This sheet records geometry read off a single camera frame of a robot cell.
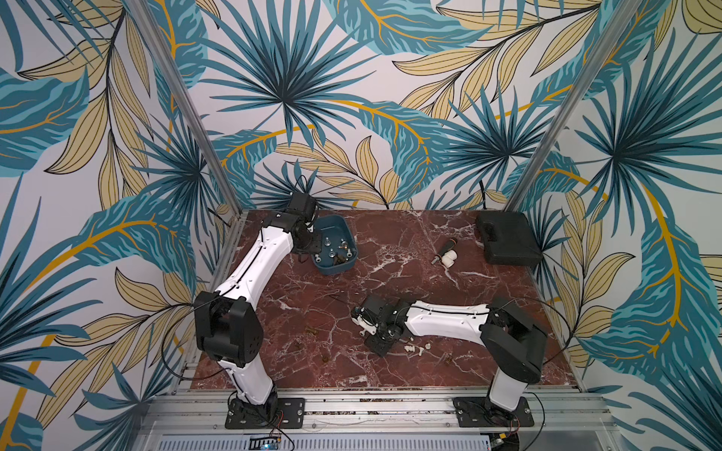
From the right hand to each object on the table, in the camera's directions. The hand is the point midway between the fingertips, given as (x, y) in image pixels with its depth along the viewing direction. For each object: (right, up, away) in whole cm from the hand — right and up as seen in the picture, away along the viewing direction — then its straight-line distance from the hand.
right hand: (376, 340), depth 86 cm
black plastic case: (+50, +32, +18) cm, 62 cm away
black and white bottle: (+27, +25, +17) cm, 41 cm away
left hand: (-20, +28, -1) cm, 35 cm away
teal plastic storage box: (-14, +28, +20) cm, 37 cm away
